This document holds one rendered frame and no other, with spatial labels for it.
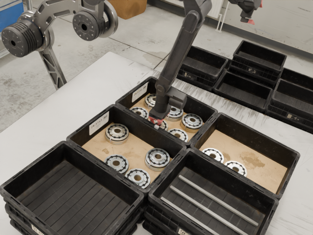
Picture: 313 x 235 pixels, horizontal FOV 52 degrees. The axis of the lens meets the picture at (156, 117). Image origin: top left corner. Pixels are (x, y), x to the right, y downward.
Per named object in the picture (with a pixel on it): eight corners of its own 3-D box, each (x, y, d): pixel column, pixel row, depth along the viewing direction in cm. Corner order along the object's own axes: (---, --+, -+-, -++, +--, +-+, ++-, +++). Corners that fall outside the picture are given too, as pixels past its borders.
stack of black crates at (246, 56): (218, 96, 293) (233, 53, 262) (227, 80, 314) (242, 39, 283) (260, 114, 283) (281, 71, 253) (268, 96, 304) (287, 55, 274)
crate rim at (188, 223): (145, 198, 115) (146, 194, 113) (187, 150, 135) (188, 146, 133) (248, 268, 102) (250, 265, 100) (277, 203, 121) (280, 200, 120)
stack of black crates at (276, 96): (249, 142, 255) (271, 98, 225) (258, 120, 276) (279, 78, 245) (300, 164, 245) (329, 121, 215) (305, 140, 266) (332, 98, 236)
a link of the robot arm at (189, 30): (200, -9, 102) (186, 9, 96) (215, 1, 101) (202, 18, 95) (162, 75, 137) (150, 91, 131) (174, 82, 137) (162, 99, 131)
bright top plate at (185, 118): (177, 120, 155) (178, 119, 155) (189, 111, 161) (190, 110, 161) (194, 132, 151) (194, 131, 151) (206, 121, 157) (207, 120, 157)
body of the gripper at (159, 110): (171, 108, 147) (174, 96, 142) (161, 121, 140) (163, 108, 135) (158, 102, 149) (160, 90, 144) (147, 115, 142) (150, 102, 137)
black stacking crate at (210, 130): (183, 164, 141) (188, 147, 134) (213, 129, 161) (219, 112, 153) (268, 216, 128) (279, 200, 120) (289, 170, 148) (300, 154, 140)
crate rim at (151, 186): (64, 142, 129) (63, 138, 127) (112, 106, 148) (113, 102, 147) (145, 198, 115) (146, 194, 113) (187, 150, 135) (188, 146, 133)
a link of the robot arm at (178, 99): (166, 71, 133) (156, 84, 129) (192, 81, 131) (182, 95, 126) (164, 90, 143) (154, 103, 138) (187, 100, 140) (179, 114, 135)
